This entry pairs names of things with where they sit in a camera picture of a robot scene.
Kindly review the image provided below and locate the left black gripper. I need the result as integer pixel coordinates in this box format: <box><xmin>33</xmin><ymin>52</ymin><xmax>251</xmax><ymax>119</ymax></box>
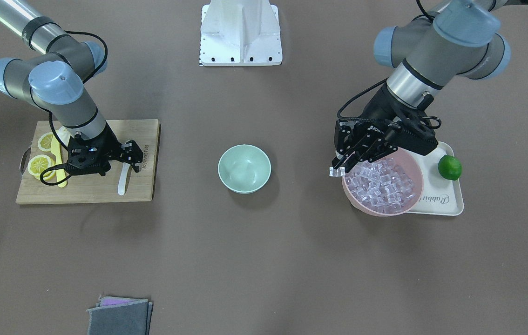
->
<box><xmin>331</xmin><ymin>83</ymin><xmax>439</xmax><ymax>174</ymax></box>

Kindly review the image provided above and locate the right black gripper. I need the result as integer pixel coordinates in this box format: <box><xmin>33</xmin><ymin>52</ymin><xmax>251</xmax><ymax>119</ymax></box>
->
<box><xmin>65</xmin><ymin>125</ymin><xmax>143</xmax><ymax>176</ymax></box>

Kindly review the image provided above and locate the clear ice cube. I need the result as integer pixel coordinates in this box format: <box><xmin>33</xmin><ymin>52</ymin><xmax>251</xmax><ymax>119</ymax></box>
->
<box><xmin>329</xmin><ymin>166</ymin><xmax>346</xmax><ymax>178</ymax></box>

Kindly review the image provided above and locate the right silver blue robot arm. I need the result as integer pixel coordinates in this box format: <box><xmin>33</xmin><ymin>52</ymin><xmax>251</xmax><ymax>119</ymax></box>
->
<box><xmin>0</xmin><ymin>0</ymin><xmax>143</xmax><ymax>184</ymax></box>

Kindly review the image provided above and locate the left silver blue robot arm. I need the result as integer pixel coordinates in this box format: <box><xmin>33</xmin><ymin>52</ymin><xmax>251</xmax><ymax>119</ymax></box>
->
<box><xmin>329</xmin><ymin>0</ymin><xmax>511</xmax><ymax>177</ymax></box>

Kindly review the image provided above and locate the pink bowl of ice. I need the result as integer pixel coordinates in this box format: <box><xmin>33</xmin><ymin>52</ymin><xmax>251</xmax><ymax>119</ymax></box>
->
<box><xmin>341</xmin><ymin>151</ymin><xmax>424</xmax><ymax>217</ymax></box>

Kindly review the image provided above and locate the mint green empty bowl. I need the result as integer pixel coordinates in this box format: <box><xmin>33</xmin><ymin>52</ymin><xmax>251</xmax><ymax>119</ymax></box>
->
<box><xmin>217</xmin><ymin>144</ymin><xmax>272</xmax><ymax>194</ymax></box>

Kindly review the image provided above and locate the bamboo cutting board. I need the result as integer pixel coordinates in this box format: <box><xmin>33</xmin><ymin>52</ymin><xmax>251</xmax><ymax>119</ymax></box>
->
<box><xmin>15</xmin><ymin>119</ymin><xmax>161</xmax><ymax>204</ymax></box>

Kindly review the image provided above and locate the yellow plastic knife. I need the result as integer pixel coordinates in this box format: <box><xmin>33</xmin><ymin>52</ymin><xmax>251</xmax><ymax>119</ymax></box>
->
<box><xmin>50</xmin><ymin>135</ymin><xmax>66</xmax><ymax>181</ymax></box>

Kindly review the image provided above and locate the lemon slice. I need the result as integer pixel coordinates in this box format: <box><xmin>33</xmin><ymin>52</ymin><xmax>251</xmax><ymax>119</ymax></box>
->
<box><xmin>27</xmin><ymin>154</ymin><xmax>55</xmax><ymax>180</ymax></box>
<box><xmin>37</xmin><ymin>132</ymin><xmax>54</xmax><ymax>152</ymax></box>

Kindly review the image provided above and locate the cream rectangular serving tray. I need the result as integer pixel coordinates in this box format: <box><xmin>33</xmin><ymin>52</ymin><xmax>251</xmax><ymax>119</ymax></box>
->
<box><xmin>408</xmin><ymin>141</ymin><xmax>464</xmax><ymax>216</ymax></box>

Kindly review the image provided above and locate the green lime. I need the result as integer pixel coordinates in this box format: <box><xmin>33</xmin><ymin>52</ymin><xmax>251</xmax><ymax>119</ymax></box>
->
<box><xmin>437</xmin><ymin>155</ymin><xmax>462</xmax><ymax>181</ymax></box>

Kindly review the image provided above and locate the purple folded cloth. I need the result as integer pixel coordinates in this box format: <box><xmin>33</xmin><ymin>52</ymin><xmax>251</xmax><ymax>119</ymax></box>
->
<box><xmin>96</xmin><ymin>296</ymin><xmax>143</xmax><ymax>307</ymax></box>

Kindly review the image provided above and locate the grey folded cloth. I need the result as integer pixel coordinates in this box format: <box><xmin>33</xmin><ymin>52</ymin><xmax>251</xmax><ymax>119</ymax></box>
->
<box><xmin>87</xmin><ymin>299</ymin><xmax>153</xmax><ymax>335</ymax></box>

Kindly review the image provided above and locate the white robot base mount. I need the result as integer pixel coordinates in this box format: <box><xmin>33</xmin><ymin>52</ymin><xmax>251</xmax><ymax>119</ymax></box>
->
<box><xmin>199</xmin><ymin>0</ymin><xmax>283</xmax><ymax>67</ymax></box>

